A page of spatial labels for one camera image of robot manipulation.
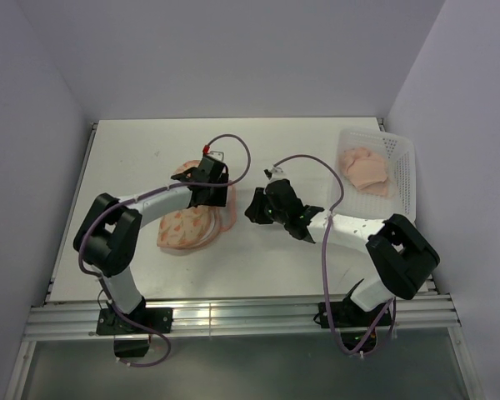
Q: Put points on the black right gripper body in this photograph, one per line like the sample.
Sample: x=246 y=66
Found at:
x=263 y=212

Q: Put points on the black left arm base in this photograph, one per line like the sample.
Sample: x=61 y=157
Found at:
x=133 y=334

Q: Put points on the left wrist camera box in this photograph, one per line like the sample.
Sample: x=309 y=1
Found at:
x=207 y=151

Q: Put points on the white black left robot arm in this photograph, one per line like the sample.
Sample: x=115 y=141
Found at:
x=108 y=236

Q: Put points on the peach pink bra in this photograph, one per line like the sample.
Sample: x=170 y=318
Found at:
x=366 y=170

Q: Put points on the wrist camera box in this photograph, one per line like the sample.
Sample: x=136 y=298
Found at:
x=207 y=151
x=274 y=174

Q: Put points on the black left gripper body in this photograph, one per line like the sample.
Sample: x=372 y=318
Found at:
x=216 y=196

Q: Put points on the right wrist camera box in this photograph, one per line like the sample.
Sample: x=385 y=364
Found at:
x=274 y=174

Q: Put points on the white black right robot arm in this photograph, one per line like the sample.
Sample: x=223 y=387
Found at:
x=402 y=257

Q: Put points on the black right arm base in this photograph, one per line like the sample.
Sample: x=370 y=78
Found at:
x=351 y=316

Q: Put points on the pink mesh laundry bag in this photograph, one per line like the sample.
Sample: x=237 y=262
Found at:
x=196 y=227

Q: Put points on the aluminium frame rail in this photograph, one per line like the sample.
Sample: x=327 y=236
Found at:
x=243 y=317

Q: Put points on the white perforated plastic basket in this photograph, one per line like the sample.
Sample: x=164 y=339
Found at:
x=400 y=155

